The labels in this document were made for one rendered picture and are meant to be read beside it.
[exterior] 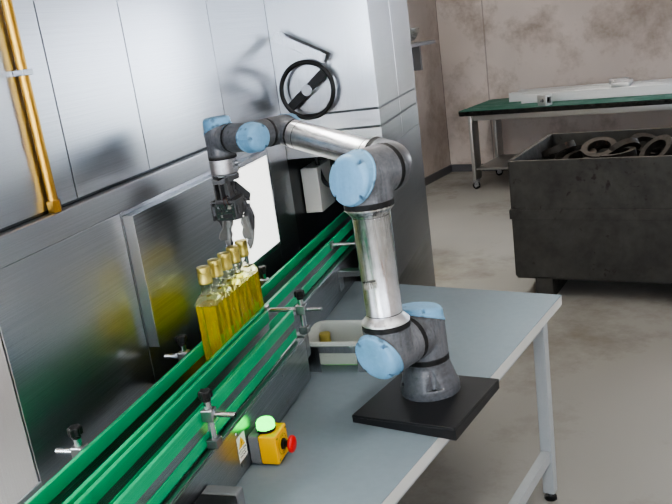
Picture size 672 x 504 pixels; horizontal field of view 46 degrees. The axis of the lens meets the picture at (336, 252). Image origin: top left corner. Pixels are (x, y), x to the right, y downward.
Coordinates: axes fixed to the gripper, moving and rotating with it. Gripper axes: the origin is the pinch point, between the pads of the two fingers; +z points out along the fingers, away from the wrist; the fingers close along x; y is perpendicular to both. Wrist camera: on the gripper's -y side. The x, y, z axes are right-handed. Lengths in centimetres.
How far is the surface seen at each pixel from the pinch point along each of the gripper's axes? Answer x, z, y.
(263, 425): 18, 31, 45
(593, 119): 114, 65, -636
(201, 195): -12.1, -13.4, -5.8
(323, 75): 6, -38, -80
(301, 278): 4.4, 20.9, -31.2
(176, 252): -12.5, -2.5, 13.7
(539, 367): 75, 64, -55
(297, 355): 14.9, 29.4, 9.4
